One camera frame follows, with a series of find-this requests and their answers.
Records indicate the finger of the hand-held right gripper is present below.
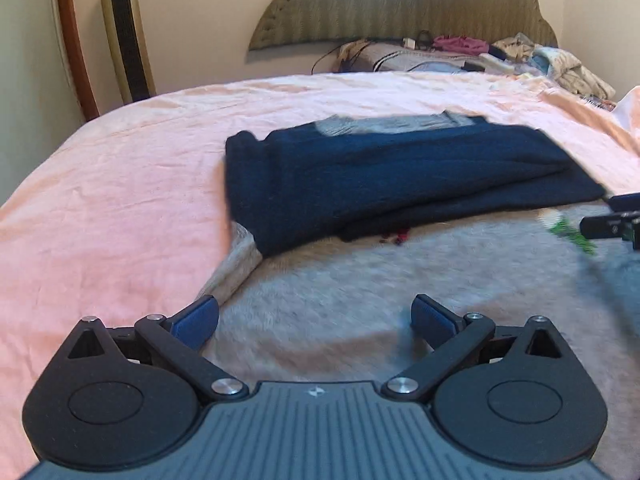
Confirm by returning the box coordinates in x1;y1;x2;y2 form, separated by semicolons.
580;212;640;252
607;192;640;213

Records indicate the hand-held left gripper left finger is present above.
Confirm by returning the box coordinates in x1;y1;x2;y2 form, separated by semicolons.
65;294;249;404

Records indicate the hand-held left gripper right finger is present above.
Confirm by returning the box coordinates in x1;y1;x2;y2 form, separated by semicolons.
382;293;566;404

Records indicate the grey and navy sweater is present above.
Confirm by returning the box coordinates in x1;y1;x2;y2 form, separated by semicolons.
202;110;640;392

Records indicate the floral crumpled quilt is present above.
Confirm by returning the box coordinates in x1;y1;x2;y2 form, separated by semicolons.
491;32;619;102

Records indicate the pink bed sheet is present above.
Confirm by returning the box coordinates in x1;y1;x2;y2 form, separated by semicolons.
0;71;640;480

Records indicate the magenta cloth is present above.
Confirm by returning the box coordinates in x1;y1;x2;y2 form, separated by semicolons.
432;35;489;56

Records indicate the grey striped pillow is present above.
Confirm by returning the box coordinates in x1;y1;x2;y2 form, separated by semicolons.
339;42;483;74

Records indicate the gold tower fan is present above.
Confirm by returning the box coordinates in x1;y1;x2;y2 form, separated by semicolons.
97;0;157;105

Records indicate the olive padded headboard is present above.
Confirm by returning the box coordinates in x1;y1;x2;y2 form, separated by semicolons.
247;0;559;52

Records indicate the black cable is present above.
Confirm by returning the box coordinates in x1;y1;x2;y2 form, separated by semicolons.
312;40;373;76

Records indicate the brown wooden frame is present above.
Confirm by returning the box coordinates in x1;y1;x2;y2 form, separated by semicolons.
54;0;101;122

